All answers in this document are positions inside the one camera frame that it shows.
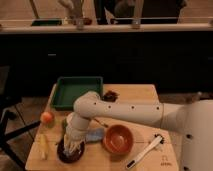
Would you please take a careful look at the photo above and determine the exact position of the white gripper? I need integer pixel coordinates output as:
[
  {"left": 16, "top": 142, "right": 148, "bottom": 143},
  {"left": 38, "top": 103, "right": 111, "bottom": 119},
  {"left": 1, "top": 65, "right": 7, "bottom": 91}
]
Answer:
[{"left": 63, "top": 134, "right": 83, "bottom": 156}]

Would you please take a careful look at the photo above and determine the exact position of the blue towel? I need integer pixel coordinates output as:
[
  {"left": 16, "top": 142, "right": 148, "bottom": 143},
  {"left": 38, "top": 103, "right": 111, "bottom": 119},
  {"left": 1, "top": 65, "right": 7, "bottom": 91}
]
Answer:
[{"left": 86, "top": 128, "right": 104, "bottom": 143}]

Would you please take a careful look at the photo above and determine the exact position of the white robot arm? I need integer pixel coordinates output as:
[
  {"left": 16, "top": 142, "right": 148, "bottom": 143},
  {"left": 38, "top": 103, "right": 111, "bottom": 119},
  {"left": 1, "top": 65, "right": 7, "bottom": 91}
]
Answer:
[{"left": 64, "top": 91, "right": 213, "bottom": 171}]

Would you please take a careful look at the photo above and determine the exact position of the dark purple bowl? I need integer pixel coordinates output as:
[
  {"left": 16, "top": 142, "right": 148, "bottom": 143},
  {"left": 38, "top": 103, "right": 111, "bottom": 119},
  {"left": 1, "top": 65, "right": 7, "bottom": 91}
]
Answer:
[{"left": 57, "top": 139, "right": 85, "bottom": 163}]

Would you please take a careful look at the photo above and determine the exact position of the orange bowl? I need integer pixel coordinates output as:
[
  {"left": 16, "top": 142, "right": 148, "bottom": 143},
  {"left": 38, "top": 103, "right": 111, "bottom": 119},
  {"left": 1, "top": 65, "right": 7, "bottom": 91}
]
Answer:
[{"left": 102, "top": 124, "right": 134, "bottom": 155}]

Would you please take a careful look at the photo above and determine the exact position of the yellow corn cob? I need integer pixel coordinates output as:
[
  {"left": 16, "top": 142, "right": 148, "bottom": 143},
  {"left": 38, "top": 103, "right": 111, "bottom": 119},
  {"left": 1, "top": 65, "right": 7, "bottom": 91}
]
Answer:
[{"left": 40, "top": 134, "right": 48, "bottom": 160}]

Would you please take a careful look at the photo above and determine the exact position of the red apple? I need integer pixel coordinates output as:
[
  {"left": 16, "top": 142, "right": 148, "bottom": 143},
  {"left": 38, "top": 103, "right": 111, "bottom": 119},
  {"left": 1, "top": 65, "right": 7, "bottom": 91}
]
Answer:
[{"left": 40, "top": 112, "right": 54, "bottom": 125}]

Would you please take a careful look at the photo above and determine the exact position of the green plastic tray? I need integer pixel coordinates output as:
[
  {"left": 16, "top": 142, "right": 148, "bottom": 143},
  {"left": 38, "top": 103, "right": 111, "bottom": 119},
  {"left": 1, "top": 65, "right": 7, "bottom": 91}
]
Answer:
[{"left": 51, "top": 76, "right": 103, "bottom": 111}]

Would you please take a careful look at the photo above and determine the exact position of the dark brown small object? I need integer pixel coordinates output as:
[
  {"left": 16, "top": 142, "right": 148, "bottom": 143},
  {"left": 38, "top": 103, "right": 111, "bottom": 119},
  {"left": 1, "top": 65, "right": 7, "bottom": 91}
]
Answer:
[{"left": 103, "top": 90, "right": 119, "bottom": 102}]

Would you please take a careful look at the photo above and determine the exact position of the white black-tipped brush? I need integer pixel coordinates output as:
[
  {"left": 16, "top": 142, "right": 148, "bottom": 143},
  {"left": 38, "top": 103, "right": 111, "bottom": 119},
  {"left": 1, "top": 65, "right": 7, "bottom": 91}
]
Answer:
[{"left": 126, "top": 134, "right": 164, "bottom": 169}]

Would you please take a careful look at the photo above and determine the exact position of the green object on counter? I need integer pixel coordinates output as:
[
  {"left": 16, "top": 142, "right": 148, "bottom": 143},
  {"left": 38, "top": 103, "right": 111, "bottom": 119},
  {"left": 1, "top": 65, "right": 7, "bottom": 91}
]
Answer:
[{"left": 31, "top": 19, "right": 62, "bottom": 26}]

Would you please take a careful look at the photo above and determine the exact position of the black chair frame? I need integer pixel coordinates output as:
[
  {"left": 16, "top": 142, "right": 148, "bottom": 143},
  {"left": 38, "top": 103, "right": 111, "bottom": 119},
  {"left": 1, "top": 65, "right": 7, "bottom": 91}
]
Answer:
[{"left": 0, "top": 96, "right": 42, "bottom": 169}]

